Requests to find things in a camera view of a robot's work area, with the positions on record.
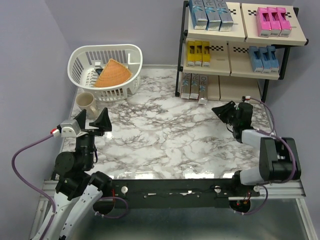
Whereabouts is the silver red toothpaste box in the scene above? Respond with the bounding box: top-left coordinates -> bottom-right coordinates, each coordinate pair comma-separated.
180,72 -> 191,99

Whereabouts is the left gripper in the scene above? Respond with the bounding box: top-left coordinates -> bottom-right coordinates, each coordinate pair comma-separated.
73,106 -> 112,169

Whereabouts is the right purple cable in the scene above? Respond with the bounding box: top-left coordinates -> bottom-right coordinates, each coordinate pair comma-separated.
248,97 -> 298,181

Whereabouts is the red white toothpaste box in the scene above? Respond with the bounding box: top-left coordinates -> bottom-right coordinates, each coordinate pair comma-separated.
189,73 -> 200,100

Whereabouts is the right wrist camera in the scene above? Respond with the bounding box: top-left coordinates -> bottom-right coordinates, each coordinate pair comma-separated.
241,95 -> 251,103

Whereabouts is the white plastic basket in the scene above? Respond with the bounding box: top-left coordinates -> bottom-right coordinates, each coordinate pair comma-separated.
67,44 -> 143,102

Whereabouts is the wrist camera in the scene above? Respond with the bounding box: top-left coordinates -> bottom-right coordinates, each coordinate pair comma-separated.
50,119 -> 81,138
241,95 -> 251,103

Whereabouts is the black item in basket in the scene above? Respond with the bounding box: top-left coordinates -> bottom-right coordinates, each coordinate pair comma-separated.
94,62 -> 104,75

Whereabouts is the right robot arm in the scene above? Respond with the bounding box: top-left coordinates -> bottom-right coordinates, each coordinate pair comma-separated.
211,101 -> 302,196

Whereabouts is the black three-tier shelf rack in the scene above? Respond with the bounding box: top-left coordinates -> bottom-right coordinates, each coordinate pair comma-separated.
175,0 -> 309,102

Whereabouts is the pink toothpaste box horizontal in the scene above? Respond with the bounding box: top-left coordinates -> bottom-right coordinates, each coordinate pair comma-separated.
256,7 -> 272,38

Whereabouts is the light blue toothpaste box corner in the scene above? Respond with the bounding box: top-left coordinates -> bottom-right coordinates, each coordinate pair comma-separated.
248,46 -> 264,73

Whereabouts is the pink toothpaste box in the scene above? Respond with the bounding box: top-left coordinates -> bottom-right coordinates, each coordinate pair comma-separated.
275,7 -> 292,38
267,7 -> 283,37

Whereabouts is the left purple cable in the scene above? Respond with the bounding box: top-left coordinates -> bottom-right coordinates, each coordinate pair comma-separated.
11,133 -> 57,240

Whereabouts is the light blue toothpaste box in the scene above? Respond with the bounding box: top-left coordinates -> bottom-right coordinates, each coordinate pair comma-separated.
266,45 -> 280,73
258,46 -> 272,74

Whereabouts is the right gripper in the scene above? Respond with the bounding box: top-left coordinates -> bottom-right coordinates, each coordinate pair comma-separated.
211,100 -> 240,127

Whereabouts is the beige ceramic mug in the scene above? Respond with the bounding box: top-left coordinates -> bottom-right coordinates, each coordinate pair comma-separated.
75,92 -> 99,119

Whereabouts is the orange woven fan mat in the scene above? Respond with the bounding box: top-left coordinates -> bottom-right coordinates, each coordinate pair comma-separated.
93,59 -> 132,88

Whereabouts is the yellow toothpaste box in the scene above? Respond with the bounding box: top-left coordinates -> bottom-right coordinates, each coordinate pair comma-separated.
201,41 -> 211,67
186,40 -> 195,67
194,40 -> 203,67

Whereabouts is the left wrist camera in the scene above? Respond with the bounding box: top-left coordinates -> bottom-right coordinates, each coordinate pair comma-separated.
50,119 -> 81,138

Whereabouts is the silver blue toothpaste box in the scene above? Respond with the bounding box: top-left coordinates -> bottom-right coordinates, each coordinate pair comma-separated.
214,0 -> 234,32
202,0 -> 221,31
189,0 -> 208,30

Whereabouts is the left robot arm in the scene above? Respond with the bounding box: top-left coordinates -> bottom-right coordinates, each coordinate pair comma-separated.
34,108 -> 112,240

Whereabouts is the purple cable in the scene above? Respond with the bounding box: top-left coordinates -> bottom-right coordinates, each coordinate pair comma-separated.
248,97 -> 298,181
11,133 -> 57,240

